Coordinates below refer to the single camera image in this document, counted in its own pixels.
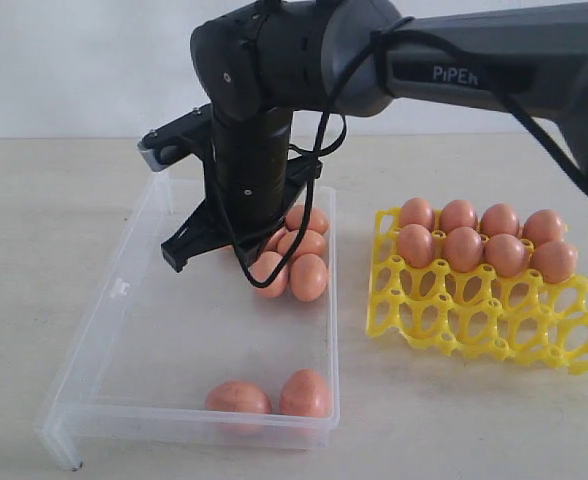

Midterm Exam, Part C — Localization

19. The clear plastic container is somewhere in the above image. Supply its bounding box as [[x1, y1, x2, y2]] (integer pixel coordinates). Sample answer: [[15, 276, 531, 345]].
[[35, 173, 340, 471]]

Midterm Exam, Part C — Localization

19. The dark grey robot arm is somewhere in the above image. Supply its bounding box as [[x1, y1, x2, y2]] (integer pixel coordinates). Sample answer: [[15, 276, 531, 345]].
[[139, 1, 588, 270]]

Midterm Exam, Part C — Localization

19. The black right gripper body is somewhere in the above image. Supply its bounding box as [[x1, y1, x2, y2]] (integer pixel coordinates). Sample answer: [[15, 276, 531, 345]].
[[211, 107, 319, 244]]

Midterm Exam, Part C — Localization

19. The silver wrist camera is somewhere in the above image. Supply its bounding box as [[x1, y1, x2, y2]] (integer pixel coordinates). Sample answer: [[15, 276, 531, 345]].
[[137, 104, 212, 172]]

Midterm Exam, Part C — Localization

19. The black cable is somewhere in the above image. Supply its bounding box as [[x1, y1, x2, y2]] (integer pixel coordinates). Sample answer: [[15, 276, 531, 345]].
[[208, 14, 588, 290]]

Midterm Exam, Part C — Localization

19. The yellow plastic egg tray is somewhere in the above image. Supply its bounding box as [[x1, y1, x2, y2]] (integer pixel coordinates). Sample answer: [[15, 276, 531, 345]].
[[366, 207, 588, 375]]

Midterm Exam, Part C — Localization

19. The brown egg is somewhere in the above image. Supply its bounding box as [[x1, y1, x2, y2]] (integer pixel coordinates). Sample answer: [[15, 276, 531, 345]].
[[480, 203, 520, 237], [529, 240, 578, 284], [277, 230, 327, 261], [290, 253, 328, 302], [264, 227, 289, 251], [399, 197, 435, 231], [439, 199, 478, 234], [205, 380, 273, 437], [442, 226, 483, 273], [249, 250, 290, 300], [522, 209, 566, 247], [279, 369, 330, 418], [285, 204, 330, 235], [484, 233, 528, 278], [397, 224, 436, 268]]

